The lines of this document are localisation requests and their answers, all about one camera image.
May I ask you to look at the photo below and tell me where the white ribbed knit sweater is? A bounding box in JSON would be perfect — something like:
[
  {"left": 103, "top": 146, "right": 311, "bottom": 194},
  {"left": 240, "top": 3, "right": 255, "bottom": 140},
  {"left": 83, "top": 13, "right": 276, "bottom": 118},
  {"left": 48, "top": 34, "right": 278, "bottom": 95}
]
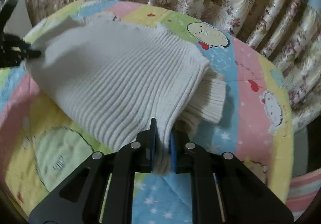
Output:
[{"left": 24, "top": 18, "right": 226, "bottom": 174}]

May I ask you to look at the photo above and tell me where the white board panel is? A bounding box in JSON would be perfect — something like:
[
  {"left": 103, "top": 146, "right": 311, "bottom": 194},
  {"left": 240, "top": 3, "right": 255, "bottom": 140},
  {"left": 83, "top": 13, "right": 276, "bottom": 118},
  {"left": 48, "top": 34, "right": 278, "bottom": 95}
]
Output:
[{"left": 4, "top": 0, "right": 33, "bottom": 38}]

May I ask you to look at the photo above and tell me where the colourful cartoon quilt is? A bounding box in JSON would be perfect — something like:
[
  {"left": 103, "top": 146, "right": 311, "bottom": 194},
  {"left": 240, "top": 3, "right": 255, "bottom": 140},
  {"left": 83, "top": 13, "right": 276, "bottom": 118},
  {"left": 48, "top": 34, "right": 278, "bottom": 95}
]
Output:
[{"left": 1, "top": 0, "right": 293, "bottom": 217}]

